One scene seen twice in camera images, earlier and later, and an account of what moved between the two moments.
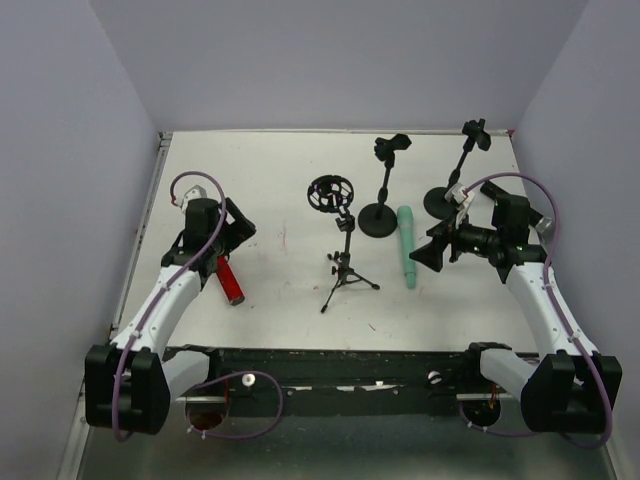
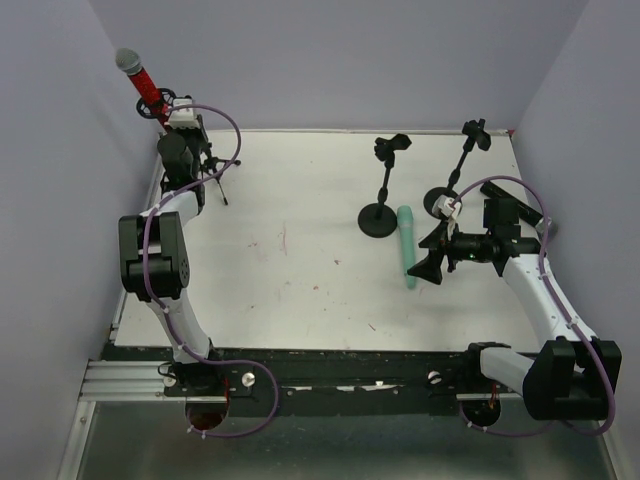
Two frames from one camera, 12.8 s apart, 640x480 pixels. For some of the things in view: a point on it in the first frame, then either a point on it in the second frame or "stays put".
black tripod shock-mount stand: x=334 y=193 → x=204 y=159
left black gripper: x=220 y=255 → x=187 y=132
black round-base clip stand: x=380 y=219 stays put
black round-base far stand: x=435 y=201 stays put
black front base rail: x=350 y=381 stays put
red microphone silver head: x=229 y=281 → x=129 y=60
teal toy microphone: x=405 y=217 stays put
